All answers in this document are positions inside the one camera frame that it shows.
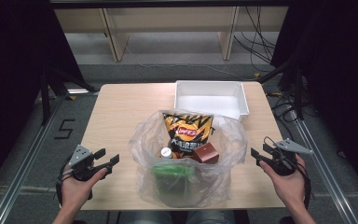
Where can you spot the aluminium floor rail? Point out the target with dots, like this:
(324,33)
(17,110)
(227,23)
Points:
(21,174)
(329,180)

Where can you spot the black tripod stand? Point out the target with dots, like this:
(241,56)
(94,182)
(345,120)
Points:
(45,99)
(297,93)

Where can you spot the white plastic bin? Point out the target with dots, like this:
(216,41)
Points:
(211,102)

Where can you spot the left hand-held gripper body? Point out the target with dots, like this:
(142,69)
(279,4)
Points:
(80,155)

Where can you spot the clear printed plastic bag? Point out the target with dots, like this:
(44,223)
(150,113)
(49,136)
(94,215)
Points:
(230,140)

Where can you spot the light wooden desk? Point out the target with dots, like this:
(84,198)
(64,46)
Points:
(167,18)

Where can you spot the black yellow chips packet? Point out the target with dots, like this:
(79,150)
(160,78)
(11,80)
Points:
(186,130)

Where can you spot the green snack packet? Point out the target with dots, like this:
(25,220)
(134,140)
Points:
(171,175)

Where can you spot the orange juice bottle white cap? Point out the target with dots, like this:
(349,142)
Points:
(166,152)

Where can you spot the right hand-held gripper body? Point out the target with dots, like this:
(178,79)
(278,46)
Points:
(281,163)

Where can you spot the black curtain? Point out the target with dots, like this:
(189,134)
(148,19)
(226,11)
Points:
(338,77)
(9,77)

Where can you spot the person's left hand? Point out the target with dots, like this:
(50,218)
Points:
(76,193)

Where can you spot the person's right hand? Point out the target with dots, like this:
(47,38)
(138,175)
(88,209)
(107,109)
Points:
(289,188)

